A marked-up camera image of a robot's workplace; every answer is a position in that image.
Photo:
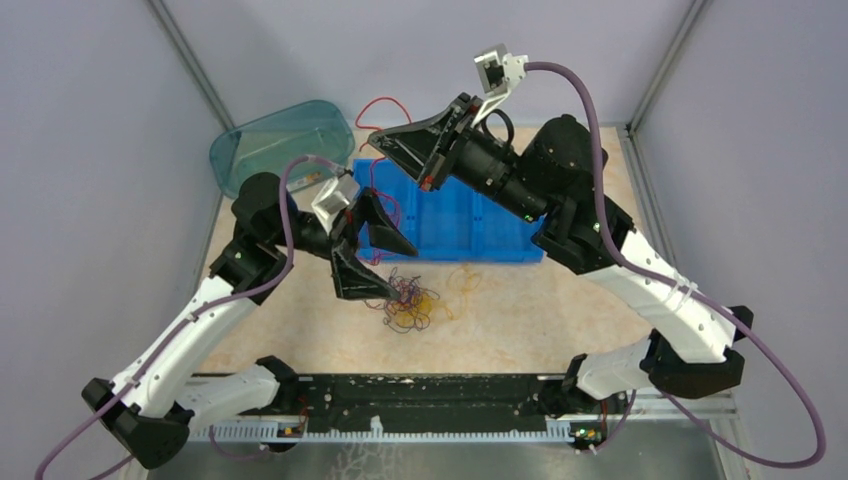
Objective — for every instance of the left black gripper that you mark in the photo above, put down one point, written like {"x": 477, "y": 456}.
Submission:
{"x": 353, "y": 279}

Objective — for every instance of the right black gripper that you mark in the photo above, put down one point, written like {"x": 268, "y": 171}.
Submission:
{"x": 422, "y": 148}

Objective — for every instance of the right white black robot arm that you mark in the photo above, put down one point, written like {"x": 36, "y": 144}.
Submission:
{"x": 689, "y": 351}

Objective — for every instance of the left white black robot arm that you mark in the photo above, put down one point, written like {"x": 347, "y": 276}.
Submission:
{"x": 150, "y": 407}

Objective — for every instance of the blue three-compartment plastic bin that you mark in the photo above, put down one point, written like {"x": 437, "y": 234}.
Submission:
{"x": 453, "y": 224}

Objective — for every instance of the teal transparent plastic tub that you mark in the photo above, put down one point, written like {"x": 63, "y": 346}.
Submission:
{"x": 270, "y": 143}

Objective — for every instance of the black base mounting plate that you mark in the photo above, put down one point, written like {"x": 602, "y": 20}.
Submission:
{"x": 436, "y": 403}

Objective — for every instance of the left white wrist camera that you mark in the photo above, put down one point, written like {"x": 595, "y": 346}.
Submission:
{"x": 336, "y": 195}

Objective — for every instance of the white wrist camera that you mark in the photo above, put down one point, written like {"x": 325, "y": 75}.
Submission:
{"x": 500, "y": 73}
{"x": 336, "y": 195}

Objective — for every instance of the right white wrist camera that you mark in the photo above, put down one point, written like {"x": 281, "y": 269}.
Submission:
{"x": 500, "y": 73}

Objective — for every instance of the white slotted cable duct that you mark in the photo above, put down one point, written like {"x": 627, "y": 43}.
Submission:
{"x": 270, "y": 429}

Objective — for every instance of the aluminium frame rail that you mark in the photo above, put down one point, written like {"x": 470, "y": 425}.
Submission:
{"x": 212, "y": 399}

